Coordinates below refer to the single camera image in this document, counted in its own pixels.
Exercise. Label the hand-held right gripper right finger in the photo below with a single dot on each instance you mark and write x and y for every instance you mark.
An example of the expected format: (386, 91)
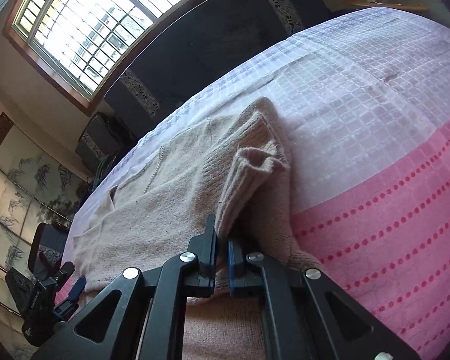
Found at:
(233, 270)

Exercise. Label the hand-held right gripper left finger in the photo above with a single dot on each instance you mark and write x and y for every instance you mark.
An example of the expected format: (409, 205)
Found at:
(209, 262)

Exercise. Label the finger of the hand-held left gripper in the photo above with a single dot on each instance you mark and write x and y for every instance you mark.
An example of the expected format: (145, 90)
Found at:
(64, 309)
(78, 288)

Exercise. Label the beige knit sweater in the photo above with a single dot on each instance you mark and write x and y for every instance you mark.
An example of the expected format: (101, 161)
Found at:
(165, 202)

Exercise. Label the black chair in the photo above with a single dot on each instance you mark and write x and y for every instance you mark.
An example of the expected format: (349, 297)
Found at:
(50, 242)

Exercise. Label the painted folding screen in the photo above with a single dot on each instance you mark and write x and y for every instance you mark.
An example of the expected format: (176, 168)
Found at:
(18, 191)

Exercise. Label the dark patterned cushion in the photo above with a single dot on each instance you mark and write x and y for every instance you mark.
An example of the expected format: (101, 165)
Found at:
(97, 140)

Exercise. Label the pink checked blanket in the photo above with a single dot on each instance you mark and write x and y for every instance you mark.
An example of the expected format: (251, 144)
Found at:
(360, 120)

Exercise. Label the dark headboard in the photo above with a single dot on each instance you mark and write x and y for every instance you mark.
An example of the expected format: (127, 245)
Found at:
(210, 48)

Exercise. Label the barred window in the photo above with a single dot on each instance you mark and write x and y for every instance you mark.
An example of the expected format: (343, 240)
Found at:
(90, 26)

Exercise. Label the wooden bedside shelf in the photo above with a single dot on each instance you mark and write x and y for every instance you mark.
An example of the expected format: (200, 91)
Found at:
(386, 4)

